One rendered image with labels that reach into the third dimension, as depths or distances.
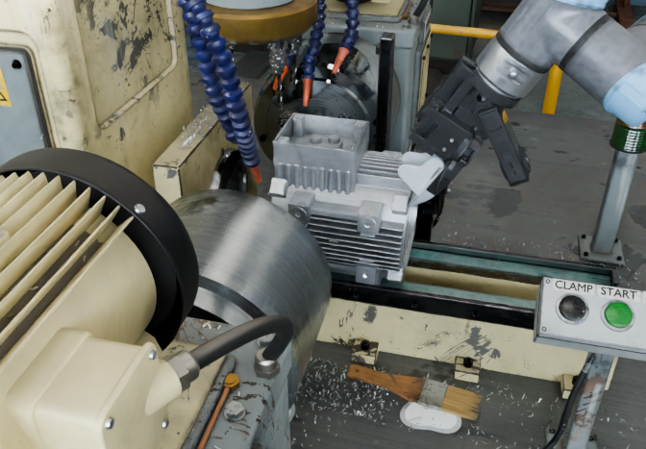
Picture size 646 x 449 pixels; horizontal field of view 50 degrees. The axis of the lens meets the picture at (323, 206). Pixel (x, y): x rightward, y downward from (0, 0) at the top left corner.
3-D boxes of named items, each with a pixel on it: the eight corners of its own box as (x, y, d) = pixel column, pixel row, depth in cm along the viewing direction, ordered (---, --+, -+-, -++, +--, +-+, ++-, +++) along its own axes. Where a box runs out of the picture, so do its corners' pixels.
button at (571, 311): (556, 321, 81) (559, 317, 79) (558, 296, 82) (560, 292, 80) (583, 325, 80) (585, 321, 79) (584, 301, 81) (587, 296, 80)
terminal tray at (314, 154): (273, 186, 102) (271, 142, 98) (294, 153, 110) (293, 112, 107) (353, 197, 99) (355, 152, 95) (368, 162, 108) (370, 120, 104)
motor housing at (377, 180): (268, 285, 107) (262, 178, 96) (303, 218, 122) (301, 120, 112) (397, 307, 102) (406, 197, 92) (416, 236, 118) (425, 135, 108)
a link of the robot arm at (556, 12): (610, 0, 72) (548, -50, 74) (540, 82, 78) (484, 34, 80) (627, -2, 78) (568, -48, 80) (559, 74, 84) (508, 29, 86)
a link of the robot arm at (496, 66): (545, 59, 86) (547, 84, 79) (521, 87, 88) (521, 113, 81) (496, 25, 85) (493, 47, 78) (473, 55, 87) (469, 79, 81)
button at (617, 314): (601, 328, 80) (605, 324, 78) (602, 303, 81) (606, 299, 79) (629, 333, 79) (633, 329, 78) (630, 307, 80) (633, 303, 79)
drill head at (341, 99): (241, 203, 127) (232, 74, 114) (300, 112, 161) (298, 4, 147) (375, 221, 122) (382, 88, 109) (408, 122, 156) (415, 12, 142)
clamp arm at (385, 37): (369, 183, 118) (375, 37, 104) (372, 174, 120) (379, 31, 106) (389, 186, 117) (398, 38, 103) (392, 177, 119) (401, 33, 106)
